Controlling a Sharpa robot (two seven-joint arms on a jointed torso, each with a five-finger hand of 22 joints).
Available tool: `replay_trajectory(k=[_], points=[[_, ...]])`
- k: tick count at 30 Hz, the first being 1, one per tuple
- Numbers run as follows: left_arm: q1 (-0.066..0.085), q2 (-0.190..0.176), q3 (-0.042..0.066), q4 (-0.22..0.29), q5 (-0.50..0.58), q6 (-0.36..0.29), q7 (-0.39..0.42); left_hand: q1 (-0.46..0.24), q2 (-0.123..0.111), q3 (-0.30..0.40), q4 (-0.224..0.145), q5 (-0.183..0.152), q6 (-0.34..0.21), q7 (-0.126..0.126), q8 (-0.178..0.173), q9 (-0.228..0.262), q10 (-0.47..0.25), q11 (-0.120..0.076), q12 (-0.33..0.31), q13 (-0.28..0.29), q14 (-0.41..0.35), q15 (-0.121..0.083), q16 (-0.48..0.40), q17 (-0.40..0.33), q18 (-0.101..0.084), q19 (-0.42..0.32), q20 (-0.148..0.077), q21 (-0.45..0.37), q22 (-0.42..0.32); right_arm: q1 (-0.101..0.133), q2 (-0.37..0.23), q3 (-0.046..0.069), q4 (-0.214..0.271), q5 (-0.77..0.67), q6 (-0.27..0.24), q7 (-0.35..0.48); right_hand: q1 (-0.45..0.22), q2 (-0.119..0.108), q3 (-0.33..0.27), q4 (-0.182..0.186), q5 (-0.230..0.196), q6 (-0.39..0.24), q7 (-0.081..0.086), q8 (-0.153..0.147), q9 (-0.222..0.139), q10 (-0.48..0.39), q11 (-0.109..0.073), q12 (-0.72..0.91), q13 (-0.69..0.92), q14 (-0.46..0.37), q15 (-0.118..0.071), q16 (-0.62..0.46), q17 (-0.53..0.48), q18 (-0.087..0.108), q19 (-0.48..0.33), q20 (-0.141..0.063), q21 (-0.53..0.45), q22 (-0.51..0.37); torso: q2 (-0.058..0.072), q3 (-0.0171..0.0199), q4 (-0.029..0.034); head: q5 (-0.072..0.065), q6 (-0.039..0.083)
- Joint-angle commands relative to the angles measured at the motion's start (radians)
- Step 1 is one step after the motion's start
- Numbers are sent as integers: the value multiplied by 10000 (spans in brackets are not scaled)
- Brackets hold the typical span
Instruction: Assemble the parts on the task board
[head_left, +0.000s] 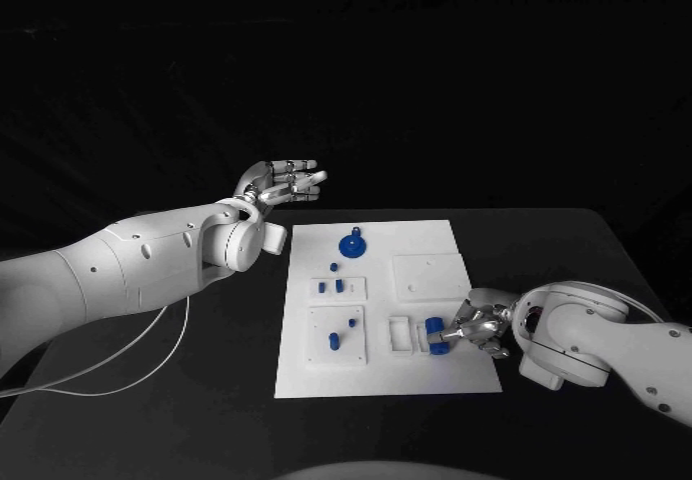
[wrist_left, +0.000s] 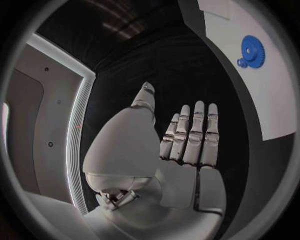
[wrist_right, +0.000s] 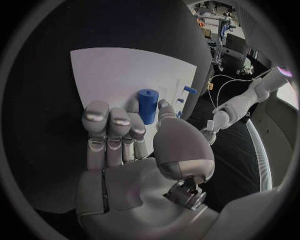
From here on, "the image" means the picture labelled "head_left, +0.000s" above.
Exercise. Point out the white task board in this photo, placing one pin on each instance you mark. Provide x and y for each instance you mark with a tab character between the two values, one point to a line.
378	375

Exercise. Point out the blue long peg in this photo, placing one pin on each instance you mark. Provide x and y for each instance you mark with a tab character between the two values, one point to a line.
333	340

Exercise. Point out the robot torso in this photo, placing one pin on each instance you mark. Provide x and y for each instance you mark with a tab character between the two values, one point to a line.
390	471

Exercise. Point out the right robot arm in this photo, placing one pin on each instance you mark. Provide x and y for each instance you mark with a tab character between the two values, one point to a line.
594	337

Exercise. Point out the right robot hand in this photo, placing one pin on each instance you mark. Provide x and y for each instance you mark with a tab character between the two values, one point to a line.
480	322

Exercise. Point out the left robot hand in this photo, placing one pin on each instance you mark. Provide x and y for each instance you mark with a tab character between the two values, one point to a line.
281	183

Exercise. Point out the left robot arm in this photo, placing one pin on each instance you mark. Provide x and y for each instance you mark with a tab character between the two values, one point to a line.
119	270

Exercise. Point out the blue long cylinder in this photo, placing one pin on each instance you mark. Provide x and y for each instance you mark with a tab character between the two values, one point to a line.
434	326

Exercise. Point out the blue gear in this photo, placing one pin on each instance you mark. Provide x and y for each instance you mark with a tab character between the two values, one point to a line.
354	244

